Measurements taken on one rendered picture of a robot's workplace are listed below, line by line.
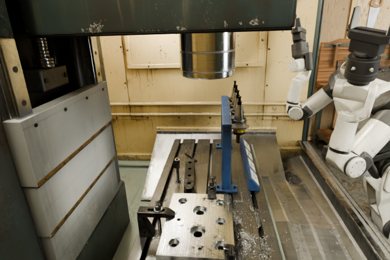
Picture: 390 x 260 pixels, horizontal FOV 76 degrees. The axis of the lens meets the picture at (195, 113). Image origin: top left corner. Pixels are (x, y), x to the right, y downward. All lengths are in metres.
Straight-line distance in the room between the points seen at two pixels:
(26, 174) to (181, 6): 0.56
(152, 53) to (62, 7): 1.15
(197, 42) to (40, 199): 0.58
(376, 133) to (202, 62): 0.69
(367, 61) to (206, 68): 0.49
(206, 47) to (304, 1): 1.23
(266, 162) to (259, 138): 0.22
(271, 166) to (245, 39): 0.85
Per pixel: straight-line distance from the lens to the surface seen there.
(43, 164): 0.78
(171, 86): 1.82
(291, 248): 1.20
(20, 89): 0.72
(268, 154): 1.81
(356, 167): 1.03
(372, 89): 0.96
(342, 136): 0.99
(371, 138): 1.08
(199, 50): 0.66
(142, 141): 2.02
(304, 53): 1.49
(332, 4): 3.75
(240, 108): 1.08
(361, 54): 0.91
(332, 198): 1.61
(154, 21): 0.63
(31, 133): 0.73
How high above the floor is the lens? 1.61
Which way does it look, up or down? 19 degrees down
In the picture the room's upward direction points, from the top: 2 degrees counter-clockwise
